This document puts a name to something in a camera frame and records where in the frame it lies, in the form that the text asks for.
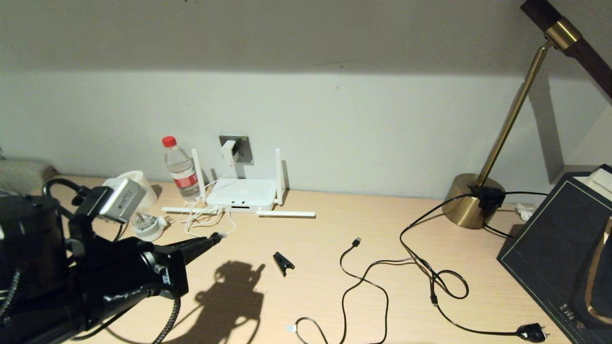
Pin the clear water bottle red cap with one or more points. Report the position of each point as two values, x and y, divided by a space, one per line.
181 167

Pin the grey cushion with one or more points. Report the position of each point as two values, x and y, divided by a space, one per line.
24 174

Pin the white router with antennas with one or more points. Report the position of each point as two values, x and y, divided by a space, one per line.
244 193

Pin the small white round device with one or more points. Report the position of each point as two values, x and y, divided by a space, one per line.
148 228

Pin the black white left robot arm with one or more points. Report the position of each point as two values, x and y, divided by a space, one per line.
28 239

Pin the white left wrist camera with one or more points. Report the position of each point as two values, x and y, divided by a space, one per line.
122 200

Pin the white paper roll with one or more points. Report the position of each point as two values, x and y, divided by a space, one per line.
143 184

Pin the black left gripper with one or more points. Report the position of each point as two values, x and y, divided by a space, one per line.
172 272

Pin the grey wall socket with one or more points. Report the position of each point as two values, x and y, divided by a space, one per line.
245 149

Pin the white box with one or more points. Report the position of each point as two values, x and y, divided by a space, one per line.
600 184

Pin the brass desk lamp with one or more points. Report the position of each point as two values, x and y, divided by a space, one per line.
471 205

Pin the small black clip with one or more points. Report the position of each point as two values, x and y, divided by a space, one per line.
283 263

